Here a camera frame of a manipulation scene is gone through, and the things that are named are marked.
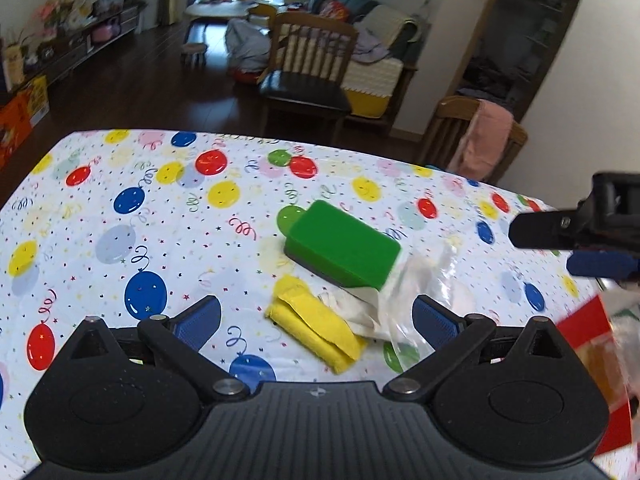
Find dark seat wooden chair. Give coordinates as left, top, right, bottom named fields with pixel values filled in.
left=259, top=11, right=359, bottom=134

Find red cardboard box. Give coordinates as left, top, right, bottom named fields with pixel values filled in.
left=556, top=290, right=632, bottom=455

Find clear bottle orange contents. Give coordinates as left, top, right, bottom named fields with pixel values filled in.
left=576, top=296, right=639, bottom=418

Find sofa with cream cover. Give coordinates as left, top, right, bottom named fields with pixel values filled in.
left=308, top=0, right=428, bottom=122

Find yellow folded cloth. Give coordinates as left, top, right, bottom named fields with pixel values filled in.
left=265, top=275, right=367, bottom=374

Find wooden chair near table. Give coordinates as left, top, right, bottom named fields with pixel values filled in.
left=414, top=96, right=528, bottom=184

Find clear plastic bag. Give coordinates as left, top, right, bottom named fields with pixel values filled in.
left=318, top=242, right=475, bottom=372

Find pink towel on chair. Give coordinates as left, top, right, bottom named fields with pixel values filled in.
left=447, top=100, right=513, bottom=181

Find red orange box on floor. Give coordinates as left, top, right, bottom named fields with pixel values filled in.
left=0, top=76, right=50, bottom=168

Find dark tv cabinet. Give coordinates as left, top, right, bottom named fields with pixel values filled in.
left=1, top=2, right=146, bottom=101

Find small wooden stool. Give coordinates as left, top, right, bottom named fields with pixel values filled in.
left=180, top=42, right=208, bottom=66

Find balloon pattern tablecloth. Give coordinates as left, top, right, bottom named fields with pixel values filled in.
left=1, top=130, right=596, bottom=479

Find round wooden table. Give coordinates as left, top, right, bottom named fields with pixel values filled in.
left=184, top=1, right=254, bottom=23

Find green sponge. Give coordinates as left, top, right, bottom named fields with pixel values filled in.
left=284, top=200, right=400, bottom=290

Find white cloth bundle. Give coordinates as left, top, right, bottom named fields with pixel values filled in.
left=224, top=18, right=271, bottom=73

